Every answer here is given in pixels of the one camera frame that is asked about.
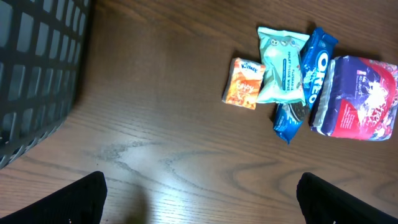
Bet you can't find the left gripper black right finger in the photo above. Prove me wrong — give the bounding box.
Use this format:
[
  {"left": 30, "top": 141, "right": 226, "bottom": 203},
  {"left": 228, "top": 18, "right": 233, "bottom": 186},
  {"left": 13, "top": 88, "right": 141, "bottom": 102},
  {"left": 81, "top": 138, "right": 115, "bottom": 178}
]
[{"left": 296, "top": 172, "right": 397, "bottom": 224}]

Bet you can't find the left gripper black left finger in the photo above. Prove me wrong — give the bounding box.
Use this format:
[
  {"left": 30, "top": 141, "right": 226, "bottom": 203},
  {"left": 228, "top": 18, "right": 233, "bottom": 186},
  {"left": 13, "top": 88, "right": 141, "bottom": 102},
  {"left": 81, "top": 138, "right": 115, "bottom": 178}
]
[{"left": 1, "top": 171, "right": 108, "bottom": 224}]

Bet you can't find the red purple liner packet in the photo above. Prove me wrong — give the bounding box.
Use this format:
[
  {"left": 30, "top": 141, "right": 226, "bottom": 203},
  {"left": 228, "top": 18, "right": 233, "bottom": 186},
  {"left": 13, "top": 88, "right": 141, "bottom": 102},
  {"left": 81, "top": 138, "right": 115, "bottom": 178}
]
[{"left": 310, "top": 56, "right": 397, "bottom": 141}]

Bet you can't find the mint green wipes packet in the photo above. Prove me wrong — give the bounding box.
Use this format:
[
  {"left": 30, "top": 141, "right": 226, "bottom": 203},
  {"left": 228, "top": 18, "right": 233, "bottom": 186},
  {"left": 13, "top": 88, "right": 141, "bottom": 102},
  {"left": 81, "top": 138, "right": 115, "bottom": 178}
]
[{"left": 257, "top": 27, "right": 310, "bottom": 105}]

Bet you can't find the orange snack packet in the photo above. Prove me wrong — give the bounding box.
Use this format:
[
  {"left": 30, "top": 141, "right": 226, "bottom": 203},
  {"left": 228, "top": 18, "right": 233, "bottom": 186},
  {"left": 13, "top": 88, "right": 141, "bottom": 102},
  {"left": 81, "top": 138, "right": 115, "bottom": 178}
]
[{"left": 222, "top": 57, "right": 266, "bottom": 110}]

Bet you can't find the blue oreo cookie pack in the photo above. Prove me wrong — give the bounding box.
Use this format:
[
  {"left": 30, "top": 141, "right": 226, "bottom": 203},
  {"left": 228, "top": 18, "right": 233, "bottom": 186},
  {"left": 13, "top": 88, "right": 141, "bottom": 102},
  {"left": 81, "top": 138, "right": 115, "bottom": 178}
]
[{"left": 274, "top": 27, "right": 338, "bottom": 143}]

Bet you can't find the dark grey plastic mesh basket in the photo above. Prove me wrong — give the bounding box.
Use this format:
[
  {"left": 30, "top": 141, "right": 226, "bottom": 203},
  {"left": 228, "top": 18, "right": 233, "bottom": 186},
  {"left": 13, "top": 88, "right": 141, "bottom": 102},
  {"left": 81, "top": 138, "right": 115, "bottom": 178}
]
[{"left": 1, "top": 0, "right": 92, "bottom": 167}]

